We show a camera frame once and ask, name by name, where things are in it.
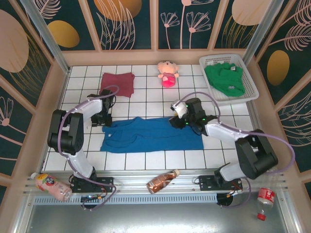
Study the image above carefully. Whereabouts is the blue tank top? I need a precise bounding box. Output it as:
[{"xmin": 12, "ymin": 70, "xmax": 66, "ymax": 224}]
[{"xmin": 100, "ymin": 116, "xmax": 205, "ymax": 154}]

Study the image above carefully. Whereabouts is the maroon tank top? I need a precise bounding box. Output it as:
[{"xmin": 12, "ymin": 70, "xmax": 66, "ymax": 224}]
[{"xmin": 99, "ymin": 72, "xmax": 136, "ymax": 98}]

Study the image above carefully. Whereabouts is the green tank top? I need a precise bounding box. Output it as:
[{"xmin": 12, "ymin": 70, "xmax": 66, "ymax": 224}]
[{"xmin": 204, "ymin": 62, "xmax": 245, "ymax": 97}]

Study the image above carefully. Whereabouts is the pink plush doll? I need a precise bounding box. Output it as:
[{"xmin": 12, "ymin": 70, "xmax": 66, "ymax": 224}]
[{"xmin": 156, "ymin": 60, "xmax": 180, "ymax": 88}]

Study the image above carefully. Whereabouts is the brown drink bottle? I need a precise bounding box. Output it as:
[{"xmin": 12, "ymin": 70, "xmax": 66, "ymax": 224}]
[{"xmin": 146, "ymin": 169, "xmax": 180, "ymax": 195}]

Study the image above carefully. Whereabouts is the white plastic laundry basket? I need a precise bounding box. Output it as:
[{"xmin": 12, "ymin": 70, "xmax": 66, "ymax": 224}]
[{"xmin": 199, "ymin": 53, "xmax": 259, "ymax": 107}]

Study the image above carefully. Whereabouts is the pink drink bottle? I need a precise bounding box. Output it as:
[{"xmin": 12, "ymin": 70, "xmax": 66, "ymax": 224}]
[{"xmin": 31, "ymin": 172, "xmax": 73, "ymax": 201}]

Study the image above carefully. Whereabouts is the grey metal panel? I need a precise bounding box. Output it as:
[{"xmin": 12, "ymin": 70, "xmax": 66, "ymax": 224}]
[{"xmin": 14, "ymin": 203, "xmax": 301, "ymax": 233}]

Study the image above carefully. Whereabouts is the red label cola bottle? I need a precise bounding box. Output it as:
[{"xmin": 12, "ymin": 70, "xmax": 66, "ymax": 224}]
[{"xmin": 256, "ymin": 186, "xmax": 276, "ymax": 221}]

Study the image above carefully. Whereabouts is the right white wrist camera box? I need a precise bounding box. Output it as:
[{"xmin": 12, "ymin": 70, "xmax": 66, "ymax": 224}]
[{"xmin": 170, "ymin": 101, "xmax": 189, "ymax": 119}]

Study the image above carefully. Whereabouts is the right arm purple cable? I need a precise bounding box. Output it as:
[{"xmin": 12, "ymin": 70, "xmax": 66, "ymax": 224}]
[{"xmin": 177, "ymin": 91, "xmax": 296, "ymax": 209}]

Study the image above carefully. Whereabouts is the aluminium rail base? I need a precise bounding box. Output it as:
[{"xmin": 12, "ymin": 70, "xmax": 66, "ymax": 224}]
[{"xmin": 23, "ymin": 168, "xmax": 287, "ymax": 195}]

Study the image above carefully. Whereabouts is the grey slotted cable duct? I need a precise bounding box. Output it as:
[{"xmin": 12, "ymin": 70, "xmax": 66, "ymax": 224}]
[{"xmin": 34, "ymin": 193, "xmax": 218, "ymax": 205}]

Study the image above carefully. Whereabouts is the aluminium frame post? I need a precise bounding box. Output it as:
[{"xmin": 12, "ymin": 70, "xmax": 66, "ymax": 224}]
[
  {"xmin": 238, "ymin": 0, "xmax": 285, "ymax": 71},
  {"xmin": 19, "ymin": 0, "xmax": 71, "ymax": 75}
]

